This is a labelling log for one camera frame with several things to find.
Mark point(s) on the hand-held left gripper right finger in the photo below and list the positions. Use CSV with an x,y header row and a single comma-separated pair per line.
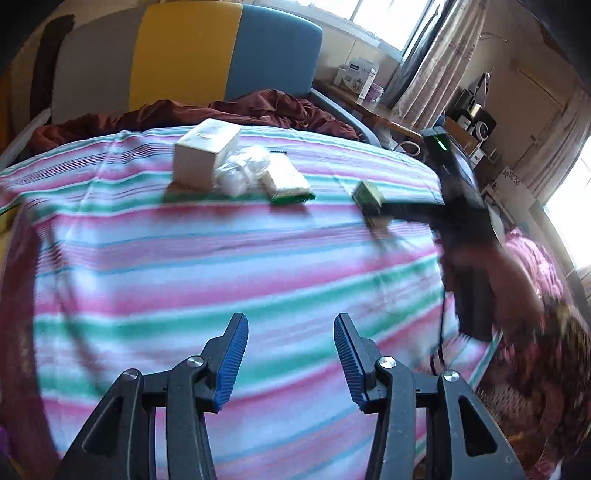
x,y
352,364

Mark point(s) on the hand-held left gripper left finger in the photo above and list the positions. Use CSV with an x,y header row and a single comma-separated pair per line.
x,y
230,360

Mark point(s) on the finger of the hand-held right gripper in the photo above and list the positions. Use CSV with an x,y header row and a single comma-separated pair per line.
x,y
411,211

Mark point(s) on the small green box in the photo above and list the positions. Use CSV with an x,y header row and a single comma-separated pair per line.
x,y
369,196

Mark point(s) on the person's right hand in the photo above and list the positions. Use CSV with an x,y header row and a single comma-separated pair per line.
x,y
517,290

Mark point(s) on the black stereo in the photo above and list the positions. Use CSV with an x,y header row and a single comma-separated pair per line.
x,y
475,117

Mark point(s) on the wooden table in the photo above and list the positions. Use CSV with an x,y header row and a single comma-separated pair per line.
x,y
383,115

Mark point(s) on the beige short curtain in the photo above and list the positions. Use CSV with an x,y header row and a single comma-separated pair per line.
x,y
554,143

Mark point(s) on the striped bedsheet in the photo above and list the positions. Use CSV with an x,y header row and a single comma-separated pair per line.
x,y
184,258

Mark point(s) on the small window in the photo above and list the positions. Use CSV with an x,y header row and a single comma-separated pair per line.
x,y
570,230

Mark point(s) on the pink jar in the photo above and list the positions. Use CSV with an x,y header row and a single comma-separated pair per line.
x,y
374,92

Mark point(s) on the green and white packet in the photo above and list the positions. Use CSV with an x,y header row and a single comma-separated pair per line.
x,y
288,180

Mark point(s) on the patterned long curtain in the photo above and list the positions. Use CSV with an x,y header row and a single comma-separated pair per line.
x,y
434,64

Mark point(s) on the white appliance box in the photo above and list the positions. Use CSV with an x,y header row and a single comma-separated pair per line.
x,y
360,76

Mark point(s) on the clear plastic bag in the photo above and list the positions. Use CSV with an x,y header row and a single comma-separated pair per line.
x,y
240,170

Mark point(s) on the maroon blanket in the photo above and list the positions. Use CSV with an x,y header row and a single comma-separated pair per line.
x,y
258,110

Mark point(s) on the large window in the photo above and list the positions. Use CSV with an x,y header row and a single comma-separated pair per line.
x,y
392,23

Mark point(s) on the floral patterned clothing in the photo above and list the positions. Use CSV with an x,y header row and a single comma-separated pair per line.
x,y
545,392

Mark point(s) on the white cardboard box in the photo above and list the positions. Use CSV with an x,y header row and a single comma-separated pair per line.
x,y
203,152

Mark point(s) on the grey yellow blue headboard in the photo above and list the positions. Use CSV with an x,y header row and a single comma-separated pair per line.
x,y
184,55

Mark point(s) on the grey bed frame rail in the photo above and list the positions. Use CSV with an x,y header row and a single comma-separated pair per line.
x,y
351,117

